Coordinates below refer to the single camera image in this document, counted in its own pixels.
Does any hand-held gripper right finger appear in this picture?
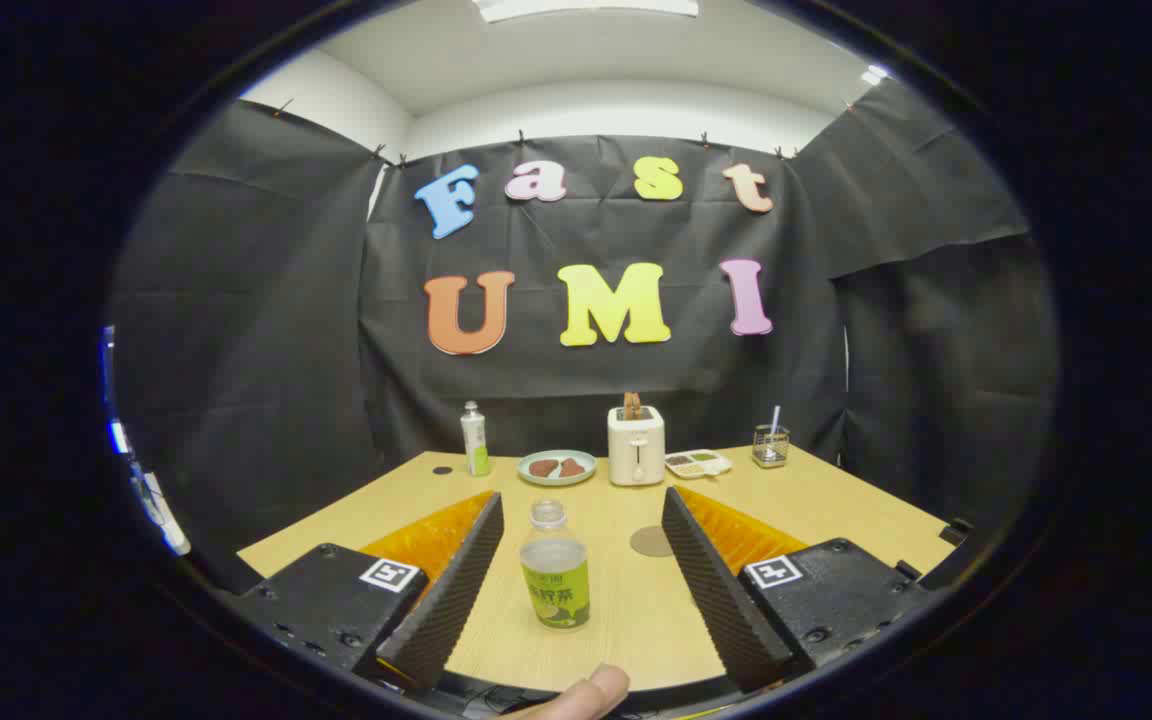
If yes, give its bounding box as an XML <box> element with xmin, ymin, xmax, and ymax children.
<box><xmin>661</xmin><ymin>486</ymin><xmax>937</xmax><ymax>693</ymax></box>

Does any white divided dish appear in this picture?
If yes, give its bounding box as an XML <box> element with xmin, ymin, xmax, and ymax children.
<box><xmin>665</xmin><ymin>450</ymin><xmax>733</xmax><ymax>480</ymax></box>

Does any slim white green bottle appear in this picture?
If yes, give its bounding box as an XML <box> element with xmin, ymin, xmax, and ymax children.
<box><xmin>460</xmin><ymin>401</ymin><xmax>490</xmax><ymax>478</ymax></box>

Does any cream toaster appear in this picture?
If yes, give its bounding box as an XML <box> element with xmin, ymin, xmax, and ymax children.
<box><xmin>607</xmin><ymin>405</ymin><xmax>666</xmax><ymax>487</ymax></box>

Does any green label juice bottle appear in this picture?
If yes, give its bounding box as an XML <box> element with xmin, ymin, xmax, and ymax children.
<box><xmin>520</xmin><ymin>500</ymin><xmax>592</xmax><ymax>631</ymax></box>

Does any wire mesh holder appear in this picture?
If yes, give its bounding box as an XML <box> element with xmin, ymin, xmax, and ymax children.
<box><xmin>752</xmin><ymin>425</ymin><xmax>791</xmax><ymax>469</ymax></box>

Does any pale green plate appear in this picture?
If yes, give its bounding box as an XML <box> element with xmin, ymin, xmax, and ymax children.
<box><xmin>517</xmin><ymin>449</ymin><xmax>598</xmax><ymax>487</ymax></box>

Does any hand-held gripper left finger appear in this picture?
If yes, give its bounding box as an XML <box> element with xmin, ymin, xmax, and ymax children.
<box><xmin>231</xmin><ymin>490</ymin><xmax>505</xmax><ymax>693</ymax></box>

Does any wooden table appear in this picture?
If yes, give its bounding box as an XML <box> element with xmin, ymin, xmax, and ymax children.
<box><xmin>236</xmin><ymin>447</ymin><xmax>957</xmax><ymax>693</ymax></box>

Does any long ceiling light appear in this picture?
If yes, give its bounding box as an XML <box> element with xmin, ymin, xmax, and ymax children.
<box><xmin>473</xmin><ymin>0</ymin><xmax>700</xmax><ymax>24</ymax></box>

